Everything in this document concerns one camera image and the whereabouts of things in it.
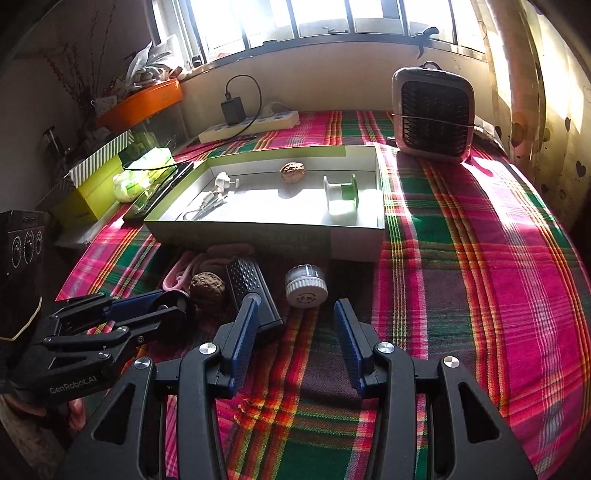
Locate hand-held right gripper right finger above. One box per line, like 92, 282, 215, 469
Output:
333, 299, 539, 480

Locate black tablet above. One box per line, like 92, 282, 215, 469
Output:
122, 161, 195, 224

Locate small pink desk fan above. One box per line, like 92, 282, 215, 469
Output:
392, 62, 476, 163

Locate black charger adapter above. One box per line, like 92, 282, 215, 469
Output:
221, 98, 245, 124

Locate window with dark frame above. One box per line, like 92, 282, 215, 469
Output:
152, 0, 485, 61

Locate green tissue pack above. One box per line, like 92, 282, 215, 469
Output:
113, 148, 176, 203

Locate small white round jar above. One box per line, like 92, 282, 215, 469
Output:
284, 264, 328, 308

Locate cream curtain with hearts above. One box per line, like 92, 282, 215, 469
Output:
480, 0, 591, 217

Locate pile of white plastic bags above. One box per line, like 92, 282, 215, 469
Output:
124, 41, 185, 86

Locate dark glass jar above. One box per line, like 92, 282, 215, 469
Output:
41, 126, 68, 160

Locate person's left hand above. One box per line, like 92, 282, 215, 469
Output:
67, 397, 88, 435

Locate black rectangular light device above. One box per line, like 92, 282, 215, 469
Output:
224, 257, 284, 333

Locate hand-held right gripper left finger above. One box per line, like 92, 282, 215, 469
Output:
58, 299, 259, 480

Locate brown walnut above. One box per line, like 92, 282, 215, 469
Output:
280, 161, 306, 183
189, 272, 227, 315

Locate green and white spool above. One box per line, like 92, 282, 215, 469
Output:
322, 173, 360, 215

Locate black round three-button remote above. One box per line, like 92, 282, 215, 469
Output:
152, 290, 197, 344

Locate white power strip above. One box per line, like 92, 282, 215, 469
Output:
198, 110, 301, 144

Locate white plug adapter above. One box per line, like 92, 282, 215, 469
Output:
213, 171, 242, 191

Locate dried twig branches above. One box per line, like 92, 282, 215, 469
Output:
46, 4, 116, 116

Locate white cardboard box green rim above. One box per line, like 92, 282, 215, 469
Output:
144, 144, 387, 263

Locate glass tank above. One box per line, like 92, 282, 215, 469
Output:
111, 108, 190, 153

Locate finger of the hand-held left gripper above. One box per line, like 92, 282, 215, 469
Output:
44, 291, 162, 335
28, 304, 188, 366

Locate plaid pink green tablecloth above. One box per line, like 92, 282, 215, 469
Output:
55, 110, 591, 480

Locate green box striped lid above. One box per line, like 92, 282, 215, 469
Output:
51, 129, 134, 221

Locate black window handle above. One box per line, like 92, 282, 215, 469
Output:
416, 27, 439, 58

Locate orange plastic tray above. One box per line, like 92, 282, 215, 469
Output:
96, 78, 184, 130

